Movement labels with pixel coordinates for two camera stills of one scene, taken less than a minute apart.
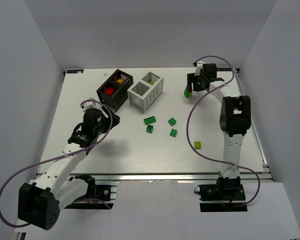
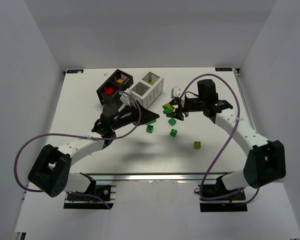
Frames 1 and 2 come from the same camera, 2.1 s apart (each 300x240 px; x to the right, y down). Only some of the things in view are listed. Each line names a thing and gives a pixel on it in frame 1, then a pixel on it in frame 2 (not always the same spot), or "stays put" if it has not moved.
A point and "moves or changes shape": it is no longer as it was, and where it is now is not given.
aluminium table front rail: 179,176 stays put
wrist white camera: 90,104 to 126,98
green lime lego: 187,94 moves or changes shape
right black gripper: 194,81 to 181,107
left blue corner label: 74,71 stays put
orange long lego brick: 120,81 stays put
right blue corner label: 223,69 stays put
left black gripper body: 109,120 to 133,114
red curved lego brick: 109,91 stays put
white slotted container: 142,94 stays put
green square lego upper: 172,121 stays put
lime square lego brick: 197,145 stays put
